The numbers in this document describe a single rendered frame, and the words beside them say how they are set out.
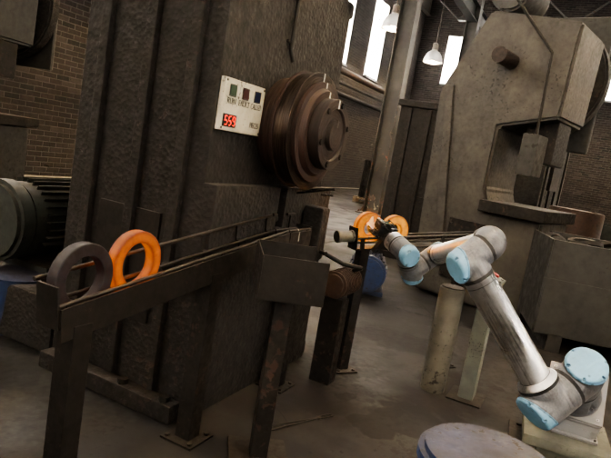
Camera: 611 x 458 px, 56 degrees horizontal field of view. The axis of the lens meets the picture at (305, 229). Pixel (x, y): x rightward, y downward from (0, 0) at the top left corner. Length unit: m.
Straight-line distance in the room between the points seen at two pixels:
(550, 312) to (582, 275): 0.31
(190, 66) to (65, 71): 7.32
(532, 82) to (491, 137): 0.50
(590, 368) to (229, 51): 1.69
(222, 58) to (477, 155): 3.18
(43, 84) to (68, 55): 0.60
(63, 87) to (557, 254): 7.31
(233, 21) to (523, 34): 3.22
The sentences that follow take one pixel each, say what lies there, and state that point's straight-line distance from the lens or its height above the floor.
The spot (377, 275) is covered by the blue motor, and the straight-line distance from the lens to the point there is 4.41.
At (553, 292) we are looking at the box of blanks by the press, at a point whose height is 0.40.
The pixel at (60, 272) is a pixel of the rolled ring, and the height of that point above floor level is 0.67.
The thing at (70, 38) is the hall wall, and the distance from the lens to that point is 9.40.
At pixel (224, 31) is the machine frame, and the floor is 1.38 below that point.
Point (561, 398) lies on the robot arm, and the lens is 2.30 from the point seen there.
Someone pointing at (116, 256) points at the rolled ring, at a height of 0.69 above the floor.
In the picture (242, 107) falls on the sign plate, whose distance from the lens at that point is 2.12.
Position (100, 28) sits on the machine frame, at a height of 1.36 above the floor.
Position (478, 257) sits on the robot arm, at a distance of 2.07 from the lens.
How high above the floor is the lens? 1.05
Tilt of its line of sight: 8 degrees down
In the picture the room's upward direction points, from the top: 10 degrees clockwise
